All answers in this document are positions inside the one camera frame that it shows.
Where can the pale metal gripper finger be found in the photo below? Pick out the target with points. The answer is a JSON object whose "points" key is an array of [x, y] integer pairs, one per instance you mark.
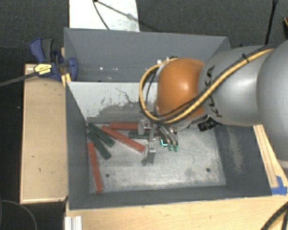
{"points": [[149, 156], [142, 126]]}

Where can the dark green flat block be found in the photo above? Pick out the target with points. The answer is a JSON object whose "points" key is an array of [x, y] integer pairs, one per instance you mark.
{"points": [[101, 134], [137, 134], [99, 145]]}

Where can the red-brown flat block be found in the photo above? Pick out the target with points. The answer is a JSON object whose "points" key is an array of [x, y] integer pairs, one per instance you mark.
{"points": [[123, 125], [95, 166], [123, 138]]}

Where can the grey metal bin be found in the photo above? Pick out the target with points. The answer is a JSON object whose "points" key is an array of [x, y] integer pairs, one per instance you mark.
{"points": [[182, 162]]}

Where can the pale wood flat board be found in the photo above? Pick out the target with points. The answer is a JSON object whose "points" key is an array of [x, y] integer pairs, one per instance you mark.
{"points": [[44, 133]]}

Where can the black cylinder on white bracket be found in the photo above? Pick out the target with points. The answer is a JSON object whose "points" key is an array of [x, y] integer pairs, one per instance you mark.
{"points": [[207, 125]]}

